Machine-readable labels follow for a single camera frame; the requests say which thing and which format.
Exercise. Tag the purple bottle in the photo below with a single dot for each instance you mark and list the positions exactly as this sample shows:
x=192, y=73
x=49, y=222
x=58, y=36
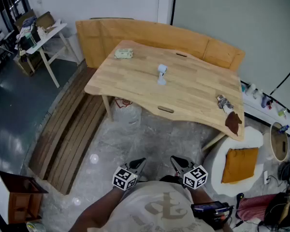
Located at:
x=265, y=101

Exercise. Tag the blue bottle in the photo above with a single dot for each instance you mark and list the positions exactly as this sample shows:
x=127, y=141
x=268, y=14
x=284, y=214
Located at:
x=283, y=129

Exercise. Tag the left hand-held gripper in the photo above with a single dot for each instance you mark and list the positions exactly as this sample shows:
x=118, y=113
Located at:
x=124, y=179

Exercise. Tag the green wet wipes pack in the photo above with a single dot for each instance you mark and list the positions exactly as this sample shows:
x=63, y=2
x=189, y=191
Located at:
x=123, y=53

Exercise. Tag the black bag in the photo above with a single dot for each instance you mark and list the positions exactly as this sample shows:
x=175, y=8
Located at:
x=30, y=39

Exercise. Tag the white power strip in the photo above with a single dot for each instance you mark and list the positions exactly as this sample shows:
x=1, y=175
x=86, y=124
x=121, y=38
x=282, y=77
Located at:
x=265, y=177

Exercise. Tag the teal bottle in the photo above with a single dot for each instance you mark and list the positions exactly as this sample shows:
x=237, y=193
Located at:
x=243, y=88

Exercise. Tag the round wooden tray table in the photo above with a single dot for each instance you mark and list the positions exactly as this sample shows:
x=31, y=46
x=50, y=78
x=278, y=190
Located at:
x=279, y=145

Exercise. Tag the person's beige printed t-shirt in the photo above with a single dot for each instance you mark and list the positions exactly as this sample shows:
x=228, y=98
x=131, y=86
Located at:
x=154, y=207

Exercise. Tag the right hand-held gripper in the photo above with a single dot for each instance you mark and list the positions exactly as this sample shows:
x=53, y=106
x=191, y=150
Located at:
x=195, y=178

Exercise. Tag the person's left forearm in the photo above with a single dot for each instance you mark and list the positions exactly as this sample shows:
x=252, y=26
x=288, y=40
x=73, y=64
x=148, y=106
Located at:
x=96, y=211

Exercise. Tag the white fluffy armchair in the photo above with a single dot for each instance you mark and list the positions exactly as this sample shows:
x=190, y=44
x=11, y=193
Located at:
x=246, y=136

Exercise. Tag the white wall ledge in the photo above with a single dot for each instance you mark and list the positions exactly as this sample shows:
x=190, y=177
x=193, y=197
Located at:
x=256, y=107

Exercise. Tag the white bottle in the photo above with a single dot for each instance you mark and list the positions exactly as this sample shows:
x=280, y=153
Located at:
x=258, y=93
x=250, y=89

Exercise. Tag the dark wooden slatted platform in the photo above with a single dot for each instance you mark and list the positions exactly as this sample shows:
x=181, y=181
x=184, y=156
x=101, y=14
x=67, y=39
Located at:
x=62, y=134

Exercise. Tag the brown cloth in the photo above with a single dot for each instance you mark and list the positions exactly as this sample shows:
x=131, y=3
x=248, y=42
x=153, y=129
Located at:
x=233, y=122

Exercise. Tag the orange cushion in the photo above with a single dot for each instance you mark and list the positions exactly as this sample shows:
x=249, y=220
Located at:
x=240, y=164

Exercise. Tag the white handheld fan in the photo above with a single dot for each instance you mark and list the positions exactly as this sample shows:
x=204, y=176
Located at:
x=162, y=74

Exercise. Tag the open cardboard box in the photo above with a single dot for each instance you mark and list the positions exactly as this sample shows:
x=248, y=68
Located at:
x=45, y=20

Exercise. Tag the white side table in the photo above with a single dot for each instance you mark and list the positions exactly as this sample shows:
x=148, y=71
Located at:
x=50, y=31

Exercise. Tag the grey and white cloth bundle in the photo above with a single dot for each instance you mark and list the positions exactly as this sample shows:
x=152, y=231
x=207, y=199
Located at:
x=224, y=103

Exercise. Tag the red checkered cloth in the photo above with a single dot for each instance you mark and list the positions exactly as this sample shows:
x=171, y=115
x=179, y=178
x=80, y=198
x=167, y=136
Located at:
x=253, y=207

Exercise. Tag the person's right forearm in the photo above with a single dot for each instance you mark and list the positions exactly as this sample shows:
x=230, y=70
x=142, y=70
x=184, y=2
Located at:
x=203, y=196

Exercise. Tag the green spray bottle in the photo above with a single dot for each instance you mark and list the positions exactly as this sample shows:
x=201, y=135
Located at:
x=282, y=113

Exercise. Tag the clear plastic bag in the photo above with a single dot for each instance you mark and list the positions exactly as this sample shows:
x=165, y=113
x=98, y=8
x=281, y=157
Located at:
x=125, y=112

